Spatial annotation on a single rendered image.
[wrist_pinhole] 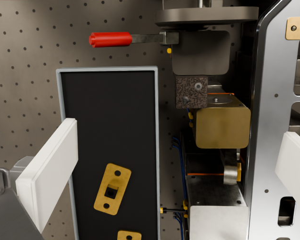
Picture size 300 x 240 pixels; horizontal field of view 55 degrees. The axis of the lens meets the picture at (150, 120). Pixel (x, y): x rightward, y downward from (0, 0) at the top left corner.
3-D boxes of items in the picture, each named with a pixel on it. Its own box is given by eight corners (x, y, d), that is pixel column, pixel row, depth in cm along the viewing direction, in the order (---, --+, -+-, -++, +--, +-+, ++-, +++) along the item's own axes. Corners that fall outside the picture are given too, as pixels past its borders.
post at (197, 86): (189, 75, 84) (207, 108, 46) (172, 75, 85) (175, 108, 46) (189, 57, 83) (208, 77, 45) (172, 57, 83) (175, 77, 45)
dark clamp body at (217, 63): (201, 57, 83) (228, 75, 46) (160, 58, 84) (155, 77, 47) (202, 31, 81) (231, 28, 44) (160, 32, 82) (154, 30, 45)
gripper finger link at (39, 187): (39, 240, 12) (21, 239, 12) (78, 160, 19) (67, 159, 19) (33, 181, 11) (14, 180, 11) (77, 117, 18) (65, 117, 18)
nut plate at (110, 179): (115, 215, 46) (115, 219, 45) (93, 207, 46) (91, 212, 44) (132, 169, 43) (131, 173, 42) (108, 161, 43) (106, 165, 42)
